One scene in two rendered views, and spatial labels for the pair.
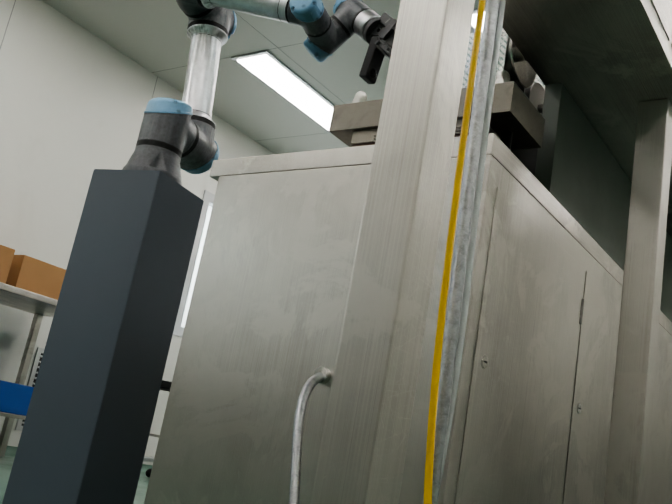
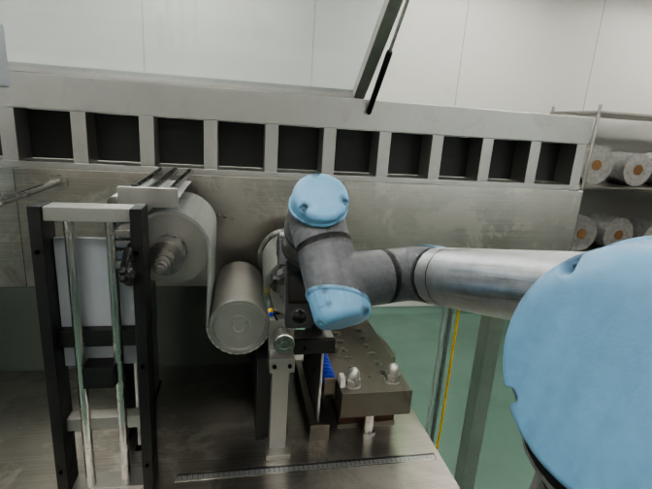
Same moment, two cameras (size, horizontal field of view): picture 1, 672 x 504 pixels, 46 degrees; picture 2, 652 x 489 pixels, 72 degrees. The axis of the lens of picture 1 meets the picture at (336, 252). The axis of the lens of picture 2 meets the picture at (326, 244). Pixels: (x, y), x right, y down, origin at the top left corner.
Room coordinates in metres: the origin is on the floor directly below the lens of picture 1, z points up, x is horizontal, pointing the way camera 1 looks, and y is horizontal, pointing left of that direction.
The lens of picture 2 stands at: (2.32, 0.48, 1.58)
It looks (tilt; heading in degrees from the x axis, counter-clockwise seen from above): 15 degrees down; 222
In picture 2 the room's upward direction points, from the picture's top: 4 degrees clockwise
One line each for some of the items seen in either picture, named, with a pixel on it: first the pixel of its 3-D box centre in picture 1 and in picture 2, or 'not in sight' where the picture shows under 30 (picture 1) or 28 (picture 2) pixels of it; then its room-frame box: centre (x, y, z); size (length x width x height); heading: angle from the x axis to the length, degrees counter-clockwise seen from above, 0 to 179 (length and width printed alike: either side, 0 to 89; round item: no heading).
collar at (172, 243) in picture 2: not in sight; (167, 254); (1.93, -0.26, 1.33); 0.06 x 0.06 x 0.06; 53
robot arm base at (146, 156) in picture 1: (154, 166); not in sight; (1.90, 0.49, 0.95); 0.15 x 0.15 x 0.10
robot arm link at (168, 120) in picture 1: (167, 125); not in sight; (1.91, 0.49, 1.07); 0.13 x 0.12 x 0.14; 159
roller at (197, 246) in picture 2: not in sight; (179, 233); (1.83, -0.38, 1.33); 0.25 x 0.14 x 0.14; 53
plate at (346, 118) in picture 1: (433, 125); (354, 357); (1.47, -0.15, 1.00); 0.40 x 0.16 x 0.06; 53
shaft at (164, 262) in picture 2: not in sight; (162, 264); (1.96, -0.21, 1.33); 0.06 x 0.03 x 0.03; 53
